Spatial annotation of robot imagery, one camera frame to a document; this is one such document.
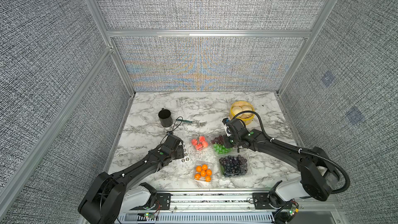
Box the white fruit sticker sheet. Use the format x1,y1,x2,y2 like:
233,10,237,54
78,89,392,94
179,145,192,164

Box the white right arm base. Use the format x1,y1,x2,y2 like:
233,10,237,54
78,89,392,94
268,177,309,208

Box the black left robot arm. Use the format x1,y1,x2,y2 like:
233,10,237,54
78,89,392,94
78,134,183,224

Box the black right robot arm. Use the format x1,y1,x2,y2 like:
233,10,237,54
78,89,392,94
222,118,350,208

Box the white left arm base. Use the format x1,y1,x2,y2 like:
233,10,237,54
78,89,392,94
120,183,157,213

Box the clear box green red grapes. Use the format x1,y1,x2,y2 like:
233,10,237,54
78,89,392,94
210,135,233,155

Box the yellow bamboo steamer basket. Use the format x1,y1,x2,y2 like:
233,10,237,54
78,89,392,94
230,101,255,124

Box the clear box of strawberries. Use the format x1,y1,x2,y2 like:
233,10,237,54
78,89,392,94
190,136,210,151

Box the clear box of blueberries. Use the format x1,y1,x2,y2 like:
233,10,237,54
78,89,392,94
217,153,251,180

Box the left steamed bun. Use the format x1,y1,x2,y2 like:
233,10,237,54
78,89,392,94
232,106,243,116

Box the black metal cup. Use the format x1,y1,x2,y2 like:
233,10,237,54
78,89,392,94
158,108,173,128

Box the clear box of oranges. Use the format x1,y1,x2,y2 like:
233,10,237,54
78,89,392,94
192,161,215,183

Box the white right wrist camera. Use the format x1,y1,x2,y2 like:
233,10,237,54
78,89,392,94
222,118,231,136

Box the thin black left cable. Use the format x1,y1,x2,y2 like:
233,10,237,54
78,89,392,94
160,116,184,145

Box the black corrugated right cable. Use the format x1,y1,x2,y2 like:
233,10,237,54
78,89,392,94
229,110,351,195

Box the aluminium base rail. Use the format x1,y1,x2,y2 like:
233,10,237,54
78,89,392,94
114,189,349,224

